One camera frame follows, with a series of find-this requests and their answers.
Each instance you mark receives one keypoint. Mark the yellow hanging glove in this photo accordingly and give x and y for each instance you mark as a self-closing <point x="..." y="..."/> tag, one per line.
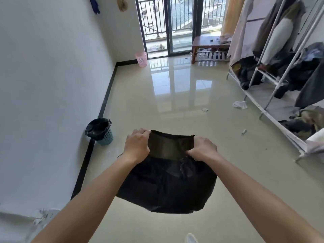
<point x="122" y="3"/>

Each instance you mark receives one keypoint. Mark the pile of mixed clothes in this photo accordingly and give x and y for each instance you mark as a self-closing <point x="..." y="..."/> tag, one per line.
<point x="303" y="123"/>

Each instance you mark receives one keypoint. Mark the white hanging garment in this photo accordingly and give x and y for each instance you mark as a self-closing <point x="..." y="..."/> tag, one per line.
<point x="278" y="40"/>

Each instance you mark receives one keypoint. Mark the person's left hand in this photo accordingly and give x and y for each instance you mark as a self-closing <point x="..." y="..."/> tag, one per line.
<point x="136" y="146"/>

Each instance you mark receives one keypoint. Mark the white fabric wardrobe rack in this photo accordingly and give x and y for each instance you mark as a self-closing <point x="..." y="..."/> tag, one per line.
<point x="243" y="35"/>

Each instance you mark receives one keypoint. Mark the brown wooden bench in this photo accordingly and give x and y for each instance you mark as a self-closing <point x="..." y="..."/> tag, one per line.
<point x="202" y="41"/>

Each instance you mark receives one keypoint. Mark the black garbage bag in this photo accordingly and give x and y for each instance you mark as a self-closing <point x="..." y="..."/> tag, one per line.
<point x="164" y="184"/>
<point x="97" y="127"/>

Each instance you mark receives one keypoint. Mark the black sliding door frame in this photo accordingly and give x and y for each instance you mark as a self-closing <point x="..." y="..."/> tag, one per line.
<point x="167" y="22"/>

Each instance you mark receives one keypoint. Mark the small crumpled white tissue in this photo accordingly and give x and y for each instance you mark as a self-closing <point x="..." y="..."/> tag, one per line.
<point x="205" y="110"/>
<point x="243" y="132"/>

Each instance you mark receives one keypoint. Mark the black balcony railing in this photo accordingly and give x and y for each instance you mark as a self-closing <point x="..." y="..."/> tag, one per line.
<point x="156" y="20"/>

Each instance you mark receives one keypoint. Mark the blue plastic waste basket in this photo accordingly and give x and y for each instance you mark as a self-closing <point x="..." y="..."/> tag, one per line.
<point x="106" y="140"/>

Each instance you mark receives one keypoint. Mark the dark blue hanging clothes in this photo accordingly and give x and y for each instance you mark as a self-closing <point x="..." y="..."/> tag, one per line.
<point x="303" y="65"/>

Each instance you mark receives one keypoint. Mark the black crumpled clothes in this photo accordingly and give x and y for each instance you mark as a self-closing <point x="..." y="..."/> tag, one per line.
<point x="249" y="73"/>

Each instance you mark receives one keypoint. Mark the pink plastic waste basket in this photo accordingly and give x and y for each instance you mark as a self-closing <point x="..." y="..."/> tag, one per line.
<point x="141" y="60"/>

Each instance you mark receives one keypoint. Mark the person's right hand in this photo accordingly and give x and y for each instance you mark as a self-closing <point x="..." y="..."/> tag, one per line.
<point x="205" y="149"/>

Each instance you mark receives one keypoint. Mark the person's white shoe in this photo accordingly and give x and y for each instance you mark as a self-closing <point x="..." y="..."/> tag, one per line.
<point x="191" y="239"/>

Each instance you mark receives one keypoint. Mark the person's right forearm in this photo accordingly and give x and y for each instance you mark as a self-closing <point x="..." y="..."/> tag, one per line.
<point x="253" y="194"/>

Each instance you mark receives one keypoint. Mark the large crumpled white tissue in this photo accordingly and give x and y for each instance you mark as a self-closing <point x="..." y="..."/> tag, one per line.
<point x="240" y="104"/>

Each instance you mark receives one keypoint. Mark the yellow curtain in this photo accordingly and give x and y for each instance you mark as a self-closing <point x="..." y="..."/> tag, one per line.
<point x="233" y="15"/>

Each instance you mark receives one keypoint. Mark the blue hanging glove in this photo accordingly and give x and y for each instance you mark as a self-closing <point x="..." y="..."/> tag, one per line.
<point x="94" y="5"/>

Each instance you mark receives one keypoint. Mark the person's left forearm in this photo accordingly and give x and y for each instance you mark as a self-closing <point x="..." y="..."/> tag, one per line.
<point x="83" y="204"/>

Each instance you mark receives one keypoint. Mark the brown grey hanging coat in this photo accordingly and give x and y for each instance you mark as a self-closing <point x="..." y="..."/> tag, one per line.
<point x="268" y="22"/>

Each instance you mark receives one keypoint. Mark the grey hanging garment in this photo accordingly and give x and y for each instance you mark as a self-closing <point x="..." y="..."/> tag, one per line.
<point x="314" y="91"/>

